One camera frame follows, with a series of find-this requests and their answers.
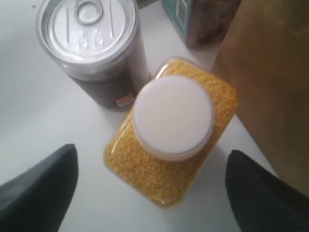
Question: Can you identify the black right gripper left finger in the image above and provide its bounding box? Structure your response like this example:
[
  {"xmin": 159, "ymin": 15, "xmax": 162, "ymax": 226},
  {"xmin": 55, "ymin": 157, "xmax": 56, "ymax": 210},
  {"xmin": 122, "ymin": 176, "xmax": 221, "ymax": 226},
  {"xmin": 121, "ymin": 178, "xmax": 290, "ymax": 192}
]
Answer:
[{"xmin": 0, "ymin": 144, "xmax": 79, "ymax": 232}]

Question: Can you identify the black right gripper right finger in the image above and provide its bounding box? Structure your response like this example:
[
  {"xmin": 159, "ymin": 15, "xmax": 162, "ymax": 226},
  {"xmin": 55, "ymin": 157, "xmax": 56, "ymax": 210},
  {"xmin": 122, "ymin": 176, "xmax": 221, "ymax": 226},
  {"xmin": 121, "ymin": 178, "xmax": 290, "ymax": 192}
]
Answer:
[{"xmin": 225, "ymin": 150, "xmax": 309, "ymax": 232}]

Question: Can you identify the yellow millet bottle white cap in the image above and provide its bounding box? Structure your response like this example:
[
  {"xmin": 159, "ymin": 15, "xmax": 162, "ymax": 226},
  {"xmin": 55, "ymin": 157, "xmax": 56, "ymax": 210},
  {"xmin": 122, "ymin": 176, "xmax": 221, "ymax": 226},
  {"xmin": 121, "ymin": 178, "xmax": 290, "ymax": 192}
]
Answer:
[{"xmin": 103, "ymin": 57, "xmax": 238, "ymax": 209}]

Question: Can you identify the large brown paper shopping bag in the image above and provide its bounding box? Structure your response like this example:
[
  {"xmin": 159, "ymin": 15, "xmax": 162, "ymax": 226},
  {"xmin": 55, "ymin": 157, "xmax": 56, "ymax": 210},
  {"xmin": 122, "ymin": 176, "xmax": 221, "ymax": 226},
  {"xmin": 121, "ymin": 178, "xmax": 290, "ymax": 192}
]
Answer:
[{"xmin": 212, "ymin": 0, "xmax": 309, "ymax": 195}]

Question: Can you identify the dark jar with metal lid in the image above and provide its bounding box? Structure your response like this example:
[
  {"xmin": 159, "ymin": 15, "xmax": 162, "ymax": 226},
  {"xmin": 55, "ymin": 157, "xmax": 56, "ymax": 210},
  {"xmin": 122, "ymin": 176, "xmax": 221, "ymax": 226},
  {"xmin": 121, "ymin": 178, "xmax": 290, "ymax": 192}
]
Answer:
[{"xmin": 36, "ymin": 0, "xmax": 151, "ymax": 109}]

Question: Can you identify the nut jar with gold lid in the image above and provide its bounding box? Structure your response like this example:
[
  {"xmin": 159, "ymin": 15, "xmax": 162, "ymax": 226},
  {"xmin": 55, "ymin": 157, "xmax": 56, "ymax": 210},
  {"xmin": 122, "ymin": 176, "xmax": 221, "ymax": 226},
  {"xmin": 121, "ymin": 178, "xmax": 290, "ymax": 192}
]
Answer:
[{"xmin": 162, "ymin": 0, "xmax": 241, "ymax": 49}]

